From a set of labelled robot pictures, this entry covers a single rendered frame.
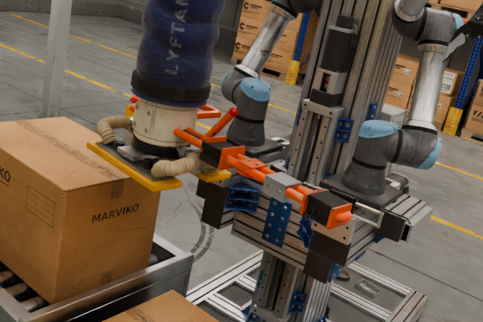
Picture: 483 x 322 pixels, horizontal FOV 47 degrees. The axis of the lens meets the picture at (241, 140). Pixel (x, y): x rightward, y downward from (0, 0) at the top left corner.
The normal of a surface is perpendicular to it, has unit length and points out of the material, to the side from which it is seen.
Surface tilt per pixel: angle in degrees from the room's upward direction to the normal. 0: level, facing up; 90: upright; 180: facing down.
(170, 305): 0
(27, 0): 90
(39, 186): 90
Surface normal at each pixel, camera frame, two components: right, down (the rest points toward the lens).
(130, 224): 0.76, 0.33
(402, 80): -0.54, 0.16
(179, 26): 0.23, -0.01
